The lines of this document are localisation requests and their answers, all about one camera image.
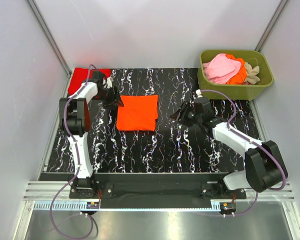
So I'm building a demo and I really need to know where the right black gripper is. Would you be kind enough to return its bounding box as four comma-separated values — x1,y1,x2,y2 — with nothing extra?
169,101,203,128

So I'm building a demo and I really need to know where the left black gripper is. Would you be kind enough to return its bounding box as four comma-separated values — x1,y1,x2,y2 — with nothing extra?
96,86,124,110

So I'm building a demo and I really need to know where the orange t shirt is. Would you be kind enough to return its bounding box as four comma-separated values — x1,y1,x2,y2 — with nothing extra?
116,95,159,132
225,54,247,85

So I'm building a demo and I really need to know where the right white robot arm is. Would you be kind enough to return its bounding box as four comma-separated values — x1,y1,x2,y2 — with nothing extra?
170,96,288,199

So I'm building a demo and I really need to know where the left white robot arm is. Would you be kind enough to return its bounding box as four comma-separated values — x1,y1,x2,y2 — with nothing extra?
59,69,124,198

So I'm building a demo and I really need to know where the folded red t shirt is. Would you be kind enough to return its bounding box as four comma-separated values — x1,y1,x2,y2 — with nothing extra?
67,67,112,95

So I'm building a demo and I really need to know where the pink t shirt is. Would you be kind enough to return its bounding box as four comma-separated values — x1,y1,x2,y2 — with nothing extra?
202,53,242,85

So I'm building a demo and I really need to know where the olive green plastic bin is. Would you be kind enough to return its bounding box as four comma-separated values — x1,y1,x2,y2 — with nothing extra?
197,49,274,101

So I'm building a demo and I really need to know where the orange t shirt in bin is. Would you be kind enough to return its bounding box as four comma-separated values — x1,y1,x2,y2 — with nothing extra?
225,54,247,85

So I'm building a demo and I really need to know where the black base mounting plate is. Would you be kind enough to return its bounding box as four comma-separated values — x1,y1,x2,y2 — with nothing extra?
69,173,233,211

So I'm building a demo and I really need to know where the beige t shirt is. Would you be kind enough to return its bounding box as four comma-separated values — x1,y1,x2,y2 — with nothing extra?
243,62,260,85

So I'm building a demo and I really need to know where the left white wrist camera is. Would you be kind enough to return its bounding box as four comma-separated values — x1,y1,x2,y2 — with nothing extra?
102,77,113,89

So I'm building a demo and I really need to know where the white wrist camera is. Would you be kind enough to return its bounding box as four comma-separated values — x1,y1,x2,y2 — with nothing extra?
194,89,203,99
102,77,113,89

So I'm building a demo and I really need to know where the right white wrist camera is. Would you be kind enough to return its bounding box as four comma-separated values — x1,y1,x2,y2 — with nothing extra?
194,89,203,99

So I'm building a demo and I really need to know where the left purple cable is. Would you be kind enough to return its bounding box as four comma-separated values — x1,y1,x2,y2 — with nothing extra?
49,64,100,238

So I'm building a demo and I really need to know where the purple cable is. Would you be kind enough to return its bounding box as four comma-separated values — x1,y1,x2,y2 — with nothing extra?
198,89,288,217
49,64,100,238

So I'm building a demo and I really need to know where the aluminium rail frame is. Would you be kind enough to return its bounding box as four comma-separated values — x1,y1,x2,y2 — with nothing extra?
23,181,295,212

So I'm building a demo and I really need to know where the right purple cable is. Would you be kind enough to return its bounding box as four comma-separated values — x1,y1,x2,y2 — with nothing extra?
198,89,288,217

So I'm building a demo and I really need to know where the right aluminium corner post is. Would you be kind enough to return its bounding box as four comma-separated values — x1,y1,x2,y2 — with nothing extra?
254,0,290,53

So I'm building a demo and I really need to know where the aluminium corner post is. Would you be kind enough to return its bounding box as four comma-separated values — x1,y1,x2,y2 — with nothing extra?
254,0,290,53
25,0,72,77

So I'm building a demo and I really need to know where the left aluminium corner post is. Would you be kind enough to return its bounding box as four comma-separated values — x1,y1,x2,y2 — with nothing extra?
25,0,72,77

